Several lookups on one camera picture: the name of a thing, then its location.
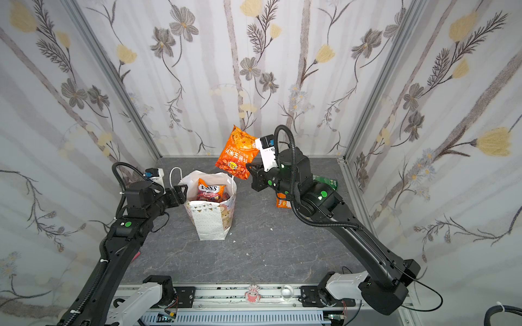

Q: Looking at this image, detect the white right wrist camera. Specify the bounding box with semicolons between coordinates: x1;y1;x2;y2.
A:
255;134;277;172

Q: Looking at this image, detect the orange green Fox's candy bag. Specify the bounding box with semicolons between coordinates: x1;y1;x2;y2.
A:
197;178;231;203

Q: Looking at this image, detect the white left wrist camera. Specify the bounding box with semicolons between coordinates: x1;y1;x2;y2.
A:
144;168;164;187

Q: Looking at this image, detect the pink object at left edge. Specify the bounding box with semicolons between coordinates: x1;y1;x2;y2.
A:
131;251;141;262

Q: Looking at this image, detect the orange red snack packet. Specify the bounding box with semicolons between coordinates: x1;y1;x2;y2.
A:
215;126;259;180

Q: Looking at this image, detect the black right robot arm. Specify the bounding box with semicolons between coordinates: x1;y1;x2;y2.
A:
246;125;420;315

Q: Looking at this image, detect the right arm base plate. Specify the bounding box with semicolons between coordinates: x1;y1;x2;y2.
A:
298;285;358;308

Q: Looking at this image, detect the white slotted cable duct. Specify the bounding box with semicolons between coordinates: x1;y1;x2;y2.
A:
141;311;332;325

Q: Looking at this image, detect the green snack packet upper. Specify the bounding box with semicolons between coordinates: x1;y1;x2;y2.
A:
313;175;338;190

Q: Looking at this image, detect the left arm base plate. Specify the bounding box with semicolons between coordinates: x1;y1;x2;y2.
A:
152;286;196;310

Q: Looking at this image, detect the white cartoon paper bag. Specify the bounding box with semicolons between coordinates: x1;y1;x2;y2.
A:
169;167;237;241

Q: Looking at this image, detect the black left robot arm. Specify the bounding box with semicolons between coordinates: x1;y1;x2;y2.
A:
58;162;188;325

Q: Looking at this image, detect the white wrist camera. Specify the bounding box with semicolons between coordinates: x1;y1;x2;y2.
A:
255;134;277;172
144;168;164;187

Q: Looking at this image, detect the aluminium front rail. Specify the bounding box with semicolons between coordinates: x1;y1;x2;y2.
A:
109;283;415;312

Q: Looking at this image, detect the orange snack packet back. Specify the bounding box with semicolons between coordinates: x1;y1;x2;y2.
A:
276;193;292;209

